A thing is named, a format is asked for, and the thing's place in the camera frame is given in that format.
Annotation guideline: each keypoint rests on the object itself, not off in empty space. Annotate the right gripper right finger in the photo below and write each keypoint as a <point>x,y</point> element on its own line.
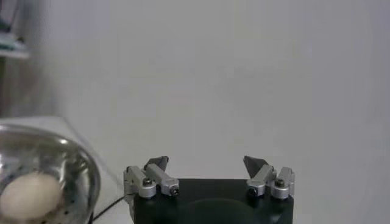
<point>262,176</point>

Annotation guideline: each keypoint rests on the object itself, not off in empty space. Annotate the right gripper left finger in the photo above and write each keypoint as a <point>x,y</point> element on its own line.
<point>161,176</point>

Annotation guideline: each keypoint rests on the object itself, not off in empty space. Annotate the white steamed baozi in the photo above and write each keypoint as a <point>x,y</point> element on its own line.
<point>30,196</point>

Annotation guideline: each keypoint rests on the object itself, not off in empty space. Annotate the perforated steel steamer basket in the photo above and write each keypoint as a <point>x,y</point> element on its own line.
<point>85,182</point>

